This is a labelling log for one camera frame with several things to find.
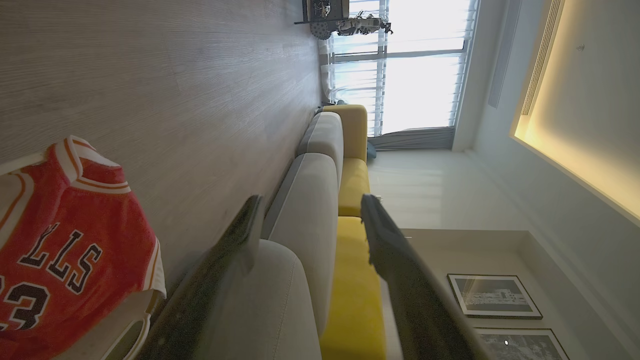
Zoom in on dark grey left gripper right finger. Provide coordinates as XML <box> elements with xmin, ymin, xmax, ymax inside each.
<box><xmin>360</xmin><ymin>194</ymin><xmax>493</xmax><ymax>360</ymax></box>

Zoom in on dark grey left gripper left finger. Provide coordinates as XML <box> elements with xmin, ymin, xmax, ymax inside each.
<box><xmin>137</xmin><ymin>195</ymin><xmax>265</xmax><ymax>360</ymax></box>

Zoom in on red basketball jersey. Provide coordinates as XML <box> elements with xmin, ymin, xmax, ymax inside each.
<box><xmin>0</xmin><ymin>135</ymin><xmax>167</xmax><ymax>360</ymax></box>

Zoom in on yellow sofa back cushion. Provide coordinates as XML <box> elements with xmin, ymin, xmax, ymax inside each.
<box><xmin>322</xmin><ymin>104</ymin><xmax>369</xmax><ymax>163</ymax></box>
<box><xmin>319</xmin><ymin>216</ymin><xmax>387</xmax><ymax>360</ymax></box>
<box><xmin>338</xmin><ymin>157</ymin><xmax>371</xmax><ymax>218</ymax></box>

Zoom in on black framed picture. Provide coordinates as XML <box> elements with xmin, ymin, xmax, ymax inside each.
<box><xmin>473</xmin><ymin>327</ymin><xmax>571</xmax><ymax>360</ymax></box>
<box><xmin>447</xmin><ymin>273</ymin><xmax>544</xmax><ymax>320</ymax></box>

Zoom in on white plastic laundry basket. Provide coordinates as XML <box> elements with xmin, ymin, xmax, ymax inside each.
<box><xmin>0</xmin><ymin>150</ymin><xmax>166</xmax><ymax>360</ymax></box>

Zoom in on grey drape curtain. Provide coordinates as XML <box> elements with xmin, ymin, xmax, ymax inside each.
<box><xmin>367</xmin><ymin>125</ymin><xmax>456</xmax><ymax>151</ymax></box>

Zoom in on window with blinds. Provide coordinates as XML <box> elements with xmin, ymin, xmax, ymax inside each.
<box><xmin>327</xmin><ymin>0</ymin><xmax>480</xmax><ymax>137</ymax></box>

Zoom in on white sheer curtain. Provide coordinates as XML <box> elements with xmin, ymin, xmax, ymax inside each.
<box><xmin>318</xmin><ymin>36</ymin><xmax>371</xmax><ymax>113</ymax></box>

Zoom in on grey ceiling panel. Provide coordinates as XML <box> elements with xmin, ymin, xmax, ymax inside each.
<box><xmin>487</xmin><ymin>0</ymin><xmax>524</xmax><ymax>109</ymax></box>

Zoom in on long ceiling air vent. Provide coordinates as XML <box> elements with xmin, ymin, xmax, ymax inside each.
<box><xmin>520</xmin><ymin>0</ymin><xmax>564</xmax><ymax>117</ymax></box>

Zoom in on white mechanical robot device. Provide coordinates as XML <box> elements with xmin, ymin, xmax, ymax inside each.
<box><xmin>335</xmin><ymin>14</ymin><xmax>394</xmax><ymax>37</ymax></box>

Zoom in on black metal frame table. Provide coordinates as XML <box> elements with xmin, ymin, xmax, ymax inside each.
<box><xmin>294</xmin><ymin>0</ymin><xmax>351</xmax><ymax>25</ymax></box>

